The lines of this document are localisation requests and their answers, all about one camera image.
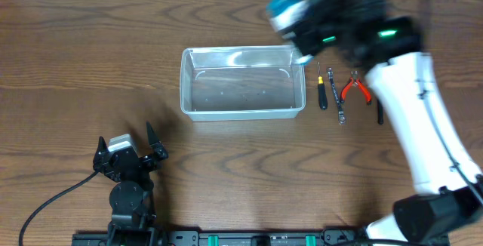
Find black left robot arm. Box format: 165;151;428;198
93;123;168;246

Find black mounting rail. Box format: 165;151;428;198
71;229;451;246

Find small steel wrench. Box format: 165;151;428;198
327;67;346;125

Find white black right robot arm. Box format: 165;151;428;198
266;0;482;245

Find red handled pliers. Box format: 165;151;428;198
339;69;373;106

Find small hammer black handle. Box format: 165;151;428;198
377;100;384;125

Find blue white screwdriver box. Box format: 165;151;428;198
266;0;320;66

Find clear plastic container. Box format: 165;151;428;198
180;45;306;121

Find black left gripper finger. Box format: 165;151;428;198
146;122;169;160
94;136;109;163

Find black yellow screwdriver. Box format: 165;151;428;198
317;62;328;110

